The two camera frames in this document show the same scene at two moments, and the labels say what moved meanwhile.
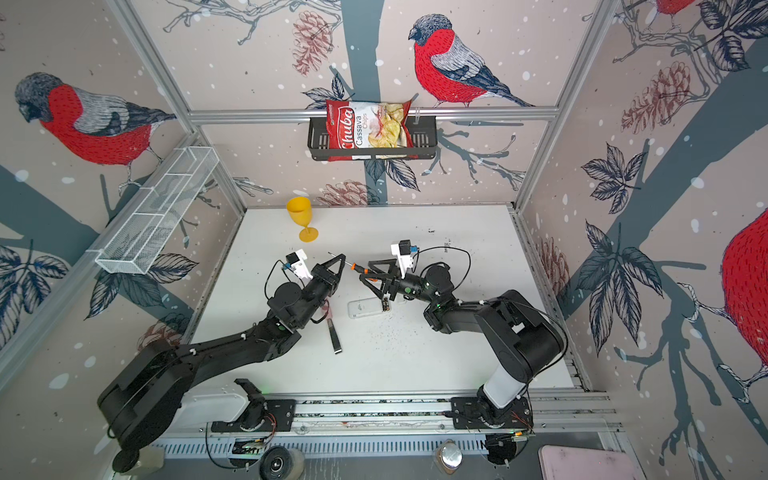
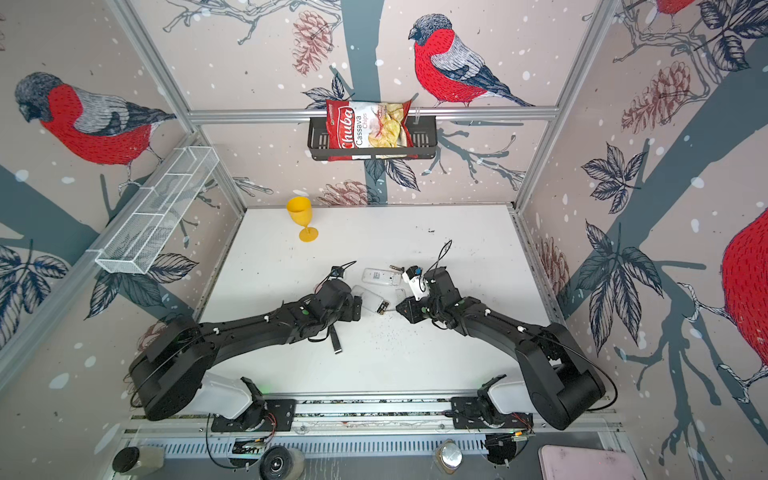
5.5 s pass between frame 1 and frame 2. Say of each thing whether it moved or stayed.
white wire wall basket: stayed
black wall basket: stayed
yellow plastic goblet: stayed
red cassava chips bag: stayed
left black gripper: moved
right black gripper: moved
